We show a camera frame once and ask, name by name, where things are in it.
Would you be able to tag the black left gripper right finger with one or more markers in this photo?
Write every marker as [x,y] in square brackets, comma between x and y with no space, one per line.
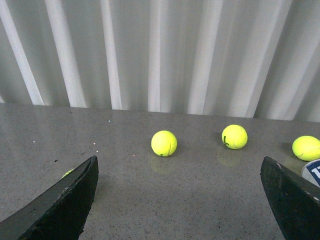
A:
[294,201]

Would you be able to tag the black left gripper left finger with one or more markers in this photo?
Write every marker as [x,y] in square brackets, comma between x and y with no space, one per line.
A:
[59,213]

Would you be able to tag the clear blue tennis ball can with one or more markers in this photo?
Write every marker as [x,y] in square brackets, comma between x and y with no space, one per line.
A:
[311,172]

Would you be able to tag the left yellow tennis ball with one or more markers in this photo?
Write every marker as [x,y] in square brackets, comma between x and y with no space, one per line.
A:
[68,172]

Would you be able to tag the yellow tennis ball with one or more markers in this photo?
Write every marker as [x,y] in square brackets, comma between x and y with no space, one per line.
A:
[306,148]
[164,143]
[234,137]
[68,172]

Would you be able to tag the far right yellow tennis ball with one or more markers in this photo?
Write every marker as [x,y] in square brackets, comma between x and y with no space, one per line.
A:
[306,148]

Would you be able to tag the centre yellow tennis ball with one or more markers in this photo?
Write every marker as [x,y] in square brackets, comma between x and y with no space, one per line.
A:
[164,143]

